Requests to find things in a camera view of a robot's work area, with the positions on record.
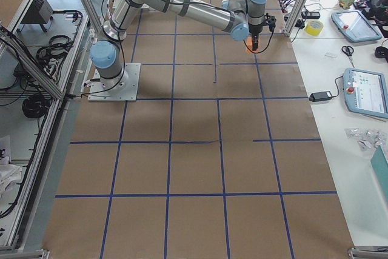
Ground blue teach pendant near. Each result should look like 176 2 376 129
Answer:
343 68 387 118

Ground brown paper table cover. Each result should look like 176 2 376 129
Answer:
43 0 352 258

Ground black phone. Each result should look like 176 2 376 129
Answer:
301 11 321 19

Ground blue teach pendant far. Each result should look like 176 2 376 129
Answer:
331 10 382 42

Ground square metal base plate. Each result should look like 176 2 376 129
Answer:
87 63 141 102

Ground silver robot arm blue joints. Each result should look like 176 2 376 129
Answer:
90 0 267 79

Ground yellow tape roll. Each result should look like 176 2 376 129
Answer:
305 20 324 36

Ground black handled scissors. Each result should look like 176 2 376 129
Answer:
341 45 355 68

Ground orange foam block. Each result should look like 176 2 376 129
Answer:
245 36 260 53

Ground bag of screws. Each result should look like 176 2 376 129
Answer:
344 127 387 151

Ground black power adapter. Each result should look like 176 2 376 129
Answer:
309 91 333 102

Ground blue teach pendant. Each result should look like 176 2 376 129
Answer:
343 68 387 118
331 10 382 42

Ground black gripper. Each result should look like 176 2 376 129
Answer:
247 12 276 52

